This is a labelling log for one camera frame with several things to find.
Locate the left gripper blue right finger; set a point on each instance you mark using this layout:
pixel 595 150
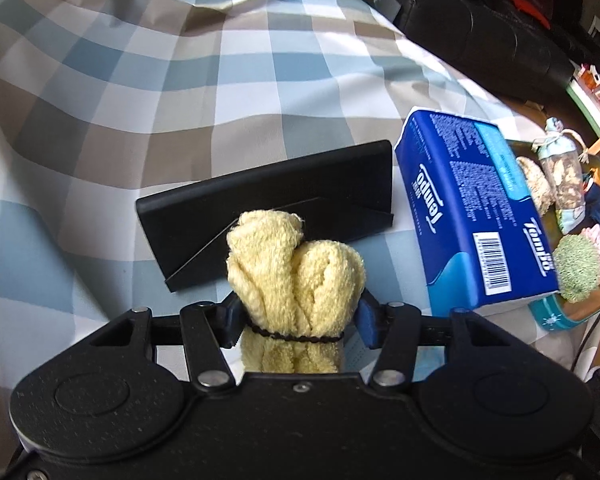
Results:
pixel 368 321

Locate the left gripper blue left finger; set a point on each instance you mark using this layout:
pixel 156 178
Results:
pixel 230 321

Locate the yellow towel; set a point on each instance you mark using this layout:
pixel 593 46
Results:
pixel 299 296

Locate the patterned drawstring pouch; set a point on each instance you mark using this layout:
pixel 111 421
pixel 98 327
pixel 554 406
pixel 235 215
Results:
pixel 559 159

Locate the navy orange soft toy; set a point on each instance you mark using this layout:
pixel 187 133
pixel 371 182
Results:
pixel 592 202

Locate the large blue tissue pack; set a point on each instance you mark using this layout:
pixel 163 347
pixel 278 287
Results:
pixel 482 242

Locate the beige fuzzy cloth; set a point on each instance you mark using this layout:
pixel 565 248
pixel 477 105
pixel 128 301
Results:
pixel 539 188

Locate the green knitted ball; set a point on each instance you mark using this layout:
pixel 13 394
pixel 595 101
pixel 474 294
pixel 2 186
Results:
pixel 577 264

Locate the teal rimmed tray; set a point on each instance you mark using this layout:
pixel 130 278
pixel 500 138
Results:
pixel 554 312

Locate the checkered bed cover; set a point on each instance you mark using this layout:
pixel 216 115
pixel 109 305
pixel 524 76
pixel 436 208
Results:
pixel 105 101

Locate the green glass coffee table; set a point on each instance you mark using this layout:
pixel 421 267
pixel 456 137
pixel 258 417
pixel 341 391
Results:
pixel 584 90

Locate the black leather sofa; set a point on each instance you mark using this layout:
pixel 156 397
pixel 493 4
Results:
pixel 502 49

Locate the red cushion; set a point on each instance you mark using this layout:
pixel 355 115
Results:
pixel 530 9

